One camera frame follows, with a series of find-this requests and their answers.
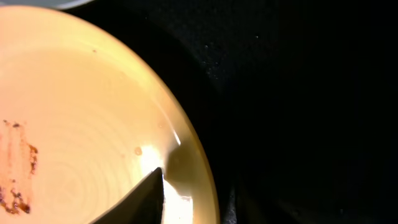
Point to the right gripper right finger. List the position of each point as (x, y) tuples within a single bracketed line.
[(230, 216)]

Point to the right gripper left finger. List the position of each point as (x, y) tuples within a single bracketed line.
[(142, 205)]

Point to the yellow plate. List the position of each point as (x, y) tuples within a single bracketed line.
[(83, 120)]

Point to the light blue plate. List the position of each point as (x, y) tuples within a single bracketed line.
[(54, 4)]

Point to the black round tray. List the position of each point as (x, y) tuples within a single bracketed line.
[(295, 102)]

